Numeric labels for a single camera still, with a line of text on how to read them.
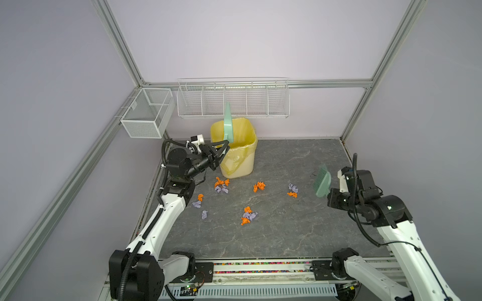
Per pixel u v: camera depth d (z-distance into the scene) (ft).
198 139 2.26
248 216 2.85
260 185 3.16
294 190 3.12
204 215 2.92
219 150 2.14
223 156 2.22
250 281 2.39
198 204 3.00
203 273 2.40
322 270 2.42
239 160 2.85
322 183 2.59
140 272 1.28
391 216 1.42
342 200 2.00
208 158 2.07
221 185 3.24
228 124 2.23
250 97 3.29
